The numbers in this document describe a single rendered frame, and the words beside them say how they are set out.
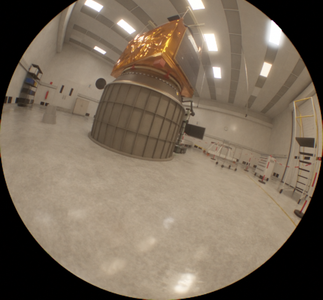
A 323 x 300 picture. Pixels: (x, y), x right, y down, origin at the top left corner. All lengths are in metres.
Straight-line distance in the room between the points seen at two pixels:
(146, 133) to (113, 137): 0.56
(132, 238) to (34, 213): 0.52
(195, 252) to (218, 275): 0.20
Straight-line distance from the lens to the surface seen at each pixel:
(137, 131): 1.61
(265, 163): 4.69
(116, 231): 0.58
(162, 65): 1.83
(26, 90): 6.12
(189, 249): 0.63
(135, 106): 1.64
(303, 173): 6.83
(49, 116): 2.87
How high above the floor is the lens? 0.50
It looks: 3 degrees down
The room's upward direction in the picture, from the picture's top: 17 degrees clockwise
